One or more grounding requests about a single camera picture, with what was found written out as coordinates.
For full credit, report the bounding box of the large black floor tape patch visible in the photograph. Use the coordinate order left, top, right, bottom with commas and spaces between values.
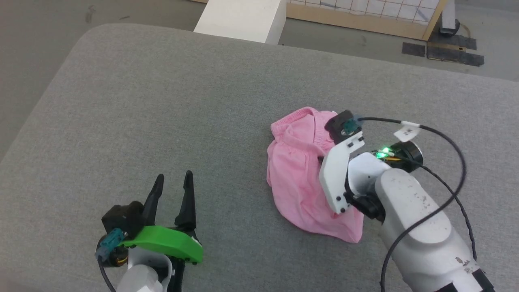
427, 33, 485, 67

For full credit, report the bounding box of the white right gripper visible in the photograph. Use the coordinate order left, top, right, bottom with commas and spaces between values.
319, 136, 365, 215

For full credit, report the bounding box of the black stand foot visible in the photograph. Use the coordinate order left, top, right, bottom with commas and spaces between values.
440, 0, 461, 37

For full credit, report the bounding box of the pink garment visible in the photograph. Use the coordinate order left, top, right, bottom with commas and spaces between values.
266, 107, 365, 244

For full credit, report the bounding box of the thin twisted black cable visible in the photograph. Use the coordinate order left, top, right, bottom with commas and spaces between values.
399, 156, 477, 262

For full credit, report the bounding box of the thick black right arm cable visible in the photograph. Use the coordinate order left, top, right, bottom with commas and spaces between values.
357, 117, 467, 292

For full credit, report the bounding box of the lemon print partition screen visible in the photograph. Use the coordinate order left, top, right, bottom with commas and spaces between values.
191, 0, 448, 41

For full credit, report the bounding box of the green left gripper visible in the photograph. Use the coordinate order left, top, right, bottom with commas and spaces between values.
121, 170, 204, 265

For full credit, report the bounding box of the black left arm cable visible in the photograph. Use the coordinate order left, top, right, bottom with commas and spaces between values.
97, 253, 117, 292

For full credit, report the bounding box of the white box pedestal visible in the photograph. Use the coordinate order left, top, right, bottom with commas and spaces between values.
194, 0, 287, 45

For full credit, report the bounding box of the small black floor tape patch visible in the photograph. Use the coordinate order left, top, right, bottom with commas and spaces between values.
401, 42, 426, 58

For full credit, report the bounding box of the white cable label tag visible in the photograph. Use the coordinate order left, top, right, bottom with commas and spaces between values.
393, 120, 421, 142

